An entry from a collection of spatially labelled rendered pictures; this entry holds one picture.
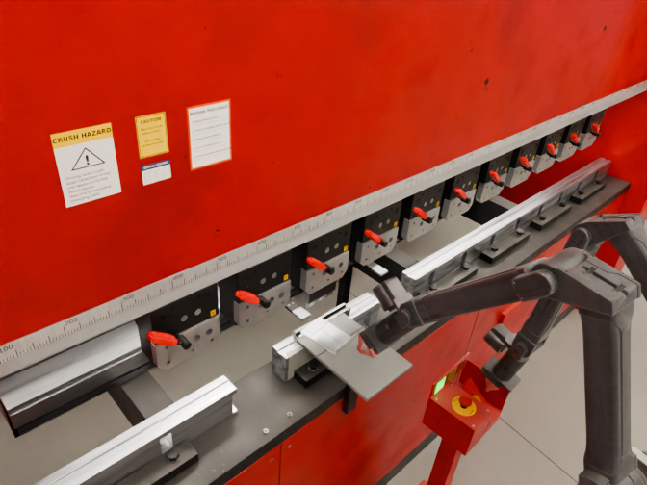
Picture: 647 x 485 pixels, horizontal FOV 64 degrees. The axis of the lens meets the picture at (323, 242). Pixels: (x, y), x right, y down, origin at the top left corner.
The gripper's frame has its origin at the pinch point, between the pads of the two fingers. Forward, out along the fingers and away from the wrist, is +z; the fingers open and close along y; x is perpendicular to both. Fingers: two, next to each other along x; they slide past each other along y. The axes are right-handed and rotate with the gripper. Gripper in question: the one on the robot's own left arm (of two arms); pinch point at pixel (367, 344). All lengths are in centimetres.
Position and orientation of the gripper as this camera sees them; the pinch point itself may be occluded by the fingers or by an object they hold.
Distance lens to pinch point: 135.9
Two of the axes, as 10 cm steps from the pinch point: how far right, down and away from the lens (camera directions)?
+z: -4.2, 4.8, 7.7
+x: 5.4, 8.2, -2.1
